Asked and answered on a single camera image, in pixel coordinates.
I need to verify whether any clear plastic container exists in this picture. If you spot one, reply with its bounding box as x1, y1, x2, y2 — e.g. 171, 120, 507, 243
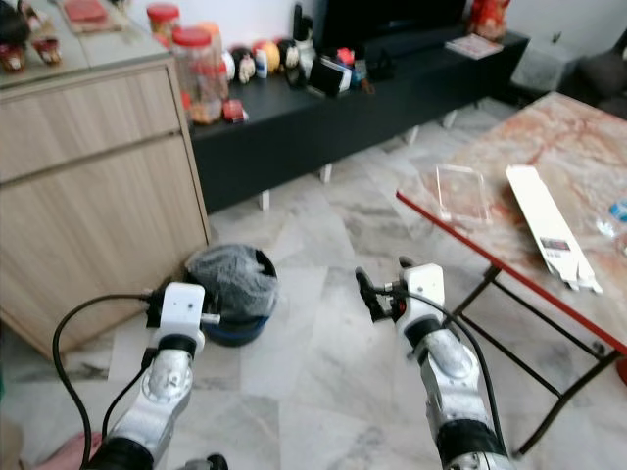
435, 164, 495, 227

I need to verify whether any long white flat package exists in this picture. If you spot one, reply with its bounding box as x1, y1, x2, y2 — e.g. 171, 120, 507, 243
506, 164, 604, 294

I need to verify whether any light wooden cabinet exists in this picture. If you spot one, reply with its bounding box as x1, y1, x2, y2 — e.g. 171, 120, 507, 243
0, 37, 213, 359

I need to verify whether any bare foot of person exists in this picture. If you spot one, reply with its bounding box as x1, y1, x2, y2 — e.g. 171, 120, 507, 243
37, 431, 105, 470

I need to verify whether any long black TV console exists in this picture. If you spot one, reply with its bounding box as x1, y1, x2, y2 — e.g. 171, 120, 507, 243
190, 29, 532, 212

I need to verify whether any marble table with red edge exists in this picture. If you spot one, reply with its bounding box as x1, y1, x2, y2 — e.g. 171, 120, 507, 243
396, 92, 627, 457

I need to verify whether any black tilted box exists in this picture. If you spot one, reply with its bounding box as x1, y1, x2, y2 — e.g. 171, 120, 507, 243
307, 55, 353, 99

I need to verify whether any clear plastic water bottle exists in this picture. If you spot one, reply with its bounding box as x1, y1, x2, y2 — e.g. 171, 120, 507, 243
597, 199, 627, 242

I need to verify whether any flat pink booklet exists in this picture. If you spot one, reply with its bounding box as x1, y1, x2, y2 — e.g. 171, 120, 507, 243
445, 33, 505, 61

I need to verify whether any tall red-lidded plastic jar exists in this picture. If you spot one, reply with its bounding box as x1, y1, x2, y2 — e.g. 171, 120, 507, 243
170, 25, 222, 126

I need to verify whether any grey mesh basket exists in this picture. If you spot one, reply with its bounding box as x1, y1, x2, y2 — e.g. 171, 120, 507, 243
510, 35, 585, 97

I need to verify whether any black television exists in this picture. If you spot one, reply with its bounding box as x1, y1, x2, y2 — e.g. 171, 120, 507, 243
317, 0, 472, 52

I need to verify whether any red figurine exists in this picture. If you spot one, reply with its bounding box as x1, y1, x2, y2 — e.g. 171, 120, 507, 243
467, 0, 511, 41

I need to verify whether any dark grey sofa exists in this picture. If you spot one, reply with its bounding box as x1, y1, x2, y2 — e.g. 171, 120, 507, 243
577, 47, 627, 101

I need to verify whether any small brown tea cup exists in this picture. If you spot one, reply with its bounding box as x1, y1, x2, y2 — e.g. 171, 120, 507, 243
32, 36, 63, 68
1, 42, 27, 74

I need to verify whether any small red-lidded plastic jar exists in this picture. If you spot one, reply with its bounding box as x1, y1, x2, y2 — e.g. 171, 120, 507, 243
146, 2, 181, 46

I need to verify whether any red flat tray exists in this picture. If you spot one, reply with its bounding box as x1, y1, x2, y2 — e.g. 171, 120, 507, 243
59, 0, 126, 36

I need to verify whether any black teapot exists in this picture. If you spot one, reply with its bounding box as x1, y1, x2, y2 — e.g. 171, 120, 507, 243
0, 2, 32, 46

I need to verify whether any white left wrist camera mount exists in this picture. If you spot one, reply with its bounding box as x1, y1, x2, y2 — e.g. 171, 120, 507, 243
159, 281, 208, 339

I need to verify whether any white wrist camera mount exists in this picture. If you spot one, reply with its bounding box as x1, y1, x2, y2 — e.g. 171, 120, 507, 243
159, 281, 208, 339
402, 261, 448, 320

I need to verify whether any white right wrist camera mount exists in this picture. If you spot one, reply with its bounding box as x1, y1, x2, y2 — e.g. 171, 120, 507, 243
402, 261, 448, 320

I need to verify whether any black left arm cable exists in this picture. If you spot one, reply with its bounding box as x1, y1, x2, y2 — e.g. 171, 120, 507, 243
51, 293, 160, 470

